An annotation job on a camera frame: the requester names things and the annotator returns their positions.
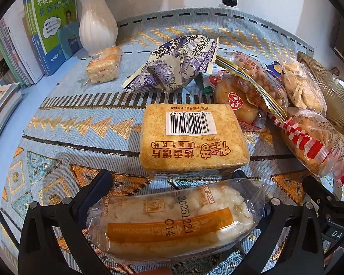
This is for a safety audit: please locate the blue red cracker packet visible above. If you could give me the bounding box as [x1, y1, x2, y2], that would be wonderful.
[264, 62, 286, 78]

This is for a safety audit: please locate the purple white printed snack bag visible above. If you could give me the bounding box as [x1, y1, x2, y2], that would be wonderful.
[123, 34, 221, 94]

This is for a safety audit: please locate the clear chip packet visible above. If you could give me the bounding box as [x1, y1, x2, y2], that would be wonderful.
[281, 57, 327, 115]

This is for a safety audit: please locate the wide toast slice pack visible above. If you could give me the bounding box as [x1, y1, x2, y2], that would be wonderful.
[140, 103, 250, 179]

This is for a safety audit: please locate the green paperback book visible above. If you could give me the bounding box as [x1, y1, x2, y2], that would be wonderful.
[22, 0, 79, 77]

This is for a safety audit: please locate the yellow edged peanut packet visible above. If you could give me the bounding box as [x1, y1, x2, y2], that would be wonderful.
[218, 52, 290, 121]

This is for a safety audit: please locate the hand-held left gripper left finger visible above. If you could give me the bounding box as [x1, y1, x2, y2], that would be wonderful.
[19, 169, 114, 275]

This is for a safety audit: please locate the brown ribbed basket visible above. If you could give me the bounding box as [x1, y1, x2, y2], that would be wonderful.
[297, 51, 344, 138]

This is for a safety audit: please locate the upright grey book row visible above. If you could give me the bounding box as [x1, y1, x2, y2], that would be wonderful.
[0, 14, 45, 88]

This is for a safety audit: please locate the small clear rice cracker pack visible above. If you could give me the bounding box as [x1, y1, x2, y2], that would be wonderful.
[85, 46, 123, 85]

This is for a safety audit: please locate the blue gold patterned tablecloth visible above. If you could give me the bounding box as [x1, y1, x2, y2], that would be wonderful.
[0, 8, 344, 275]

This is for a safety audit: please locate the orange label rice cracker packet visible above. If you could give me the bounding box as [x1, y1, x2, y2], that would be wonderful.
[86, 178, 266, 261]

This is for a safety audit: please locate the red white striped packet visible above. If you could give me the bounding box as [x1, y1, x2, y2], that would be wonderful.
[268, 111, 344, 178]

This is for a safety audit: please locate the meat floss cake packet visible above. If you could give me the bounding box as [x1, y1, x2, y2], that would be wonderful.
[214, 77, 266, 131]

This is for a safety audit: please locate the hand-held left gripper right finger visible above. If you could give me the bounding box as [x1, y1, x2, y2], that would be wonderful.
[235, 170, 332, 275]

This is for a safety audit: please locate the white ribbed vase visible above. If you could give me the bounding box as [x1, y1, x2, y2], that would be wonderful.
[79, 0, 119, 58]

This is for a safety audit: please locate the flat book pile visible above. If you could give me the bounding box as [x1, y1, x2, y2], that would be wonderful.
[0, 82, 24, 141]

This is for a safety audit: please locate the white green small packet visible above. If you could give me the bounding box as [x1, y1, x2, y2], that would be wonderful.
[201, 72, 220, 93]

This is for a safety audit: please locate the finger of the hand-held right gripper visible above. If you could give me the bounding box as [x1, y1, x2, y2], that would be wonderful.
[302, 174, 344, 212]

